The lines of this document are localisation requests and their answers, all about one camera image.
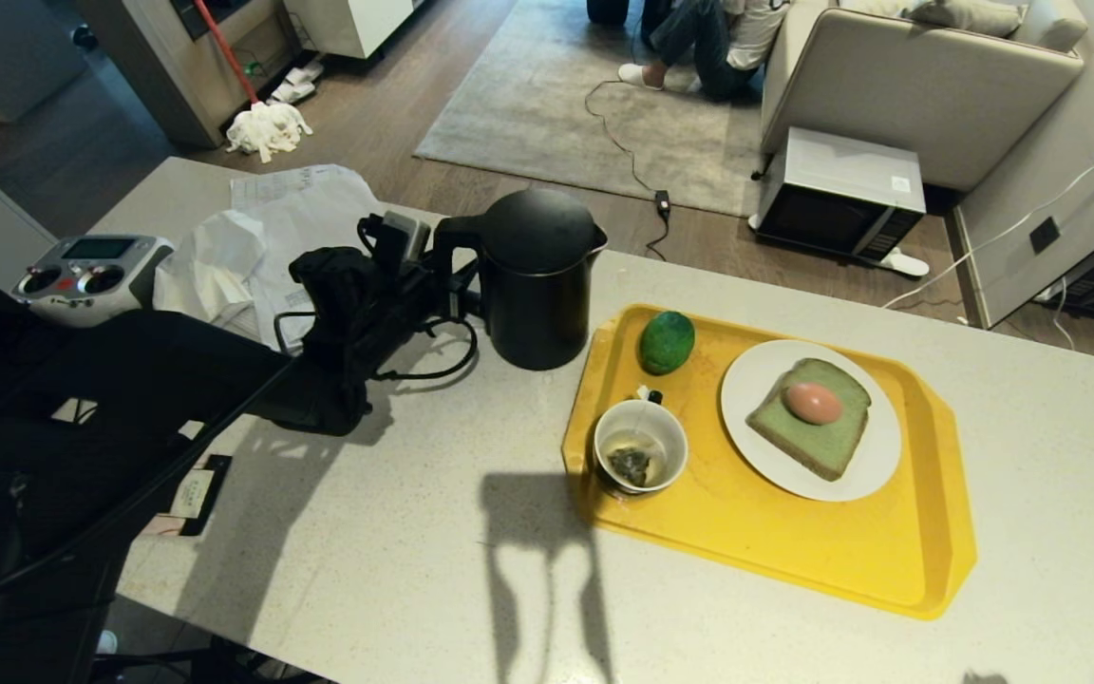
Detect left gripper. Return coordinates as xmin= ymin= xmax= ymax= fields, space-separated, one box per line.
xmin=378 ymin=264 xmax=472 ymax=335

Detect black electric kettle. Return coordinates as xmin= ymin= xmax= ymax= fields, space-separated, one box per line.
xmin=432 ymin=187 xmax=609 ymax=372

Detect white mug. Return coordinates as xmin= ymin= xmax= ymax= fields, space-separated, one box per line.
xmin=593 ymin=398 xmax=689 ymax=499

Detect brown egg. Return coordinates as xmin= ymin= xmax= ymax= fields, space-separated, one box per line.
xmin=783 ymin=382 xmax=845 ymax=426

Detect green bread slice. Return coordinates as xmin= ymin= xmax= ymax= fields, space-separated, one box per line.
xmin=745 ymin=357 xmax=873 ymax=483

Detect white paper sheets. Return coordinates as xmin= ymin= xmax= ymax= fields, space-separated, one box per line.
xmin=228 ymin=163 xmax=388 ymax=354

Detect crumpled white paper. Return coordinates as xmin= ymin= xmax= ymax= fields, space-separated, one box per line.
xmin=152 ymin=209 xmax=269 ymax=326

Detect grey rug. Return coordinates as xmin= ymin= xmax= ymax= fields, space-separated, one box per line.
xmin=412 ymin=0 xmax=778 ymax=219

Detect green avocado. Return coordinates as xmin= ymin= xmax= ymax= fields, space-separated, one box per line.
xmin=639 ymin=311 xmax=697 ymax=376

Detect tea bag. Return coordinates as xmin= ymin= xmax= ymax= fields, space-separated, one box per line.
xmin=607 ymin=385 xmax=665 ymax=488

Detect white cabinet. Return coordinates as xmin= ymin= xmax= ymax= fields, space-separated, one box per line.
xmin=282 ymin=0 xmax=426 ymax=61

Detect grey remote controller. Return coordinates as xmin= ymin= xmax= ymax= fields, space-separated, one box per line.
xmin=11 ymin=234 xmax=176 ymax=330

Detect wooden cabinet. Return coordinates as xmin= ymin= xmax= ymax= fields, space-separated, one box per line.
xmin=80 ymin=0 xmax=303 ymax=149

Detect white round plate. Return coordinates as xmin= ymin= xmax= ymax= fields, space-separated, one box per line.
xmin=719 ymin=339 xmax=903 ymax=504

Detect person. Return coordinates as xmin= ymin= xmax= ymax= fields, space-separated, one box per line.
xmin=616 ymin=0 xmax=797 ymax=104

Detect silver microwave oven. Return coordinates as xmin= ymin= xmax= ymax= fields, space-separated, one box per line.
xmin=748 ymin=125 xmax=929 ymax=266

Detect yellow plastic tray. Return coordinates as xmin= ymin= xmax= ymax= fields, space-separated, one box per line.
xmin=561 ymin=303 xmax=978 ymax=621

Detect beige sofa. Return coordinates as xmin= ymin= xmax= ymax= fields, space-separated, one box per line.
xmin=760 ymin=0 xmax=1090 ymax=193

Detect grey cushion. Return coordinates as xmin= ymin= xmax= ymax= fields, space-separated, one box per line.
xmin=906 ymin=0 xmax=1015 ymax=39

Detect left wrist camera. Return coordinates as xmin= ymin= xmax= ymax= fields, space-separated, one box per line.
xmin=358 ymin=210 xmax=433 ymax=278

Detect black cable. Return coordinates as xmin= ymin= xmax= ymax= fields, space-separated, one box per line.
xmin=369 ymin=315 xmax=480 ymax=383

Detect red handled white mop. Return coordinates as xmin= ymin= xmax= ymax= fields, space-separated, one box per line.
xmin=193 ymin=0 xmax=314 ymax=163

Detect black power cord with adapter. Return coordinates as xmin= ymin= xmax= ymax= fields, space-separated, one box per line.
xmin=584 ymin=80 xmax=673 ymax=263

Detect white cable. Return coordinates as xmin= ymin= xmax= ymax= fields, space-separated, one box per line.
xmin=882 ymin=123 xmax=1094 ymax=352

